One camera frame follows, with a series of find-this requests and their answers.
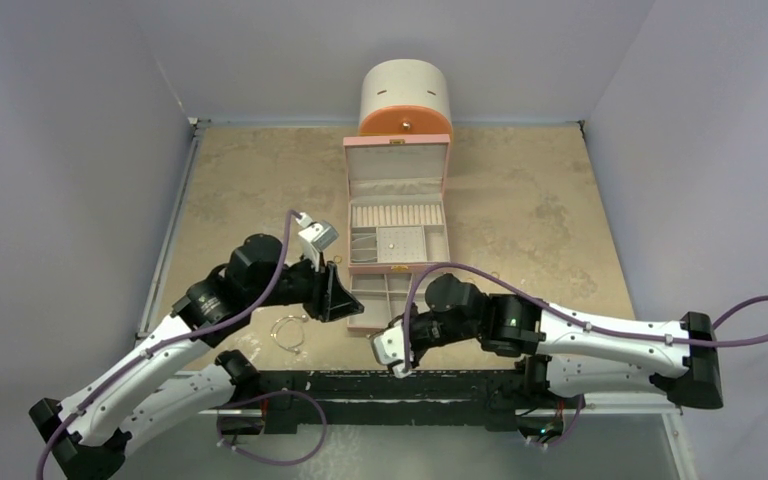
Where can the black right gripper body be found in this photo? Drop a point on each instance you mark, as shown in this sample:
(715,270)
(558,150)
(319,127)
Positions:
(417,330)

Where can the aluminium frame rail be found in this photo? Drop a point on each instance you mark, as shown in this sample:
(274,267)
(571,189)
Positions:
(126,173)

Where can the pink box pull-out drawer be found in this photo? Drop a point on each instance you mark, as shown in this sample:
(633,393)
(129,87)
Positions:
(383,297)

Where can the silver pearl bangle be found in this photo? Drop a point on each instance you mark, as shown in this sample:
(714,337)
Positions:
(288,333)

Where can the round beige orange box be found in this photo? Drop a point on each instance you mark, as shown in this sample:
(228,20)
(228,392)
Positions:
(404,96)

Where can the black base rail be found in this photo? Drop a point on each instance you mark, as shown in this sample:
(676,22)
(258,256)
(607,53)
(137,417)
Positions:
(497,400)

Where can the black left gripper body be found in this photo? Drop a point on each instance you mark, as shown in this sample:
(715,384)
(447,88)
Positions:
(318,306)

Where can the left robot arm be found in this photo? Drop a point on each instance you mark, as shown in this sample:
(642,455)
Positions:
(91,433)

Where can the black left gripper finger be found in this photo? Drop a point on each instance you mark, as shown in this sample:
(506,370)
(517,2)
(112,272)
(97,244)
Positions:
(340,311)
(339,296)

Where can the pink jewelry box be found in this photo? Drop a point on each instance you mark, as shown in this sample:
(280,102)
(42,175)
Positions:
(396,187)

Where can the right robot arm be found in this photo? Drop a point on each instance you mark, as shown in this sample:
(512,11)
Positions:
(579,352)

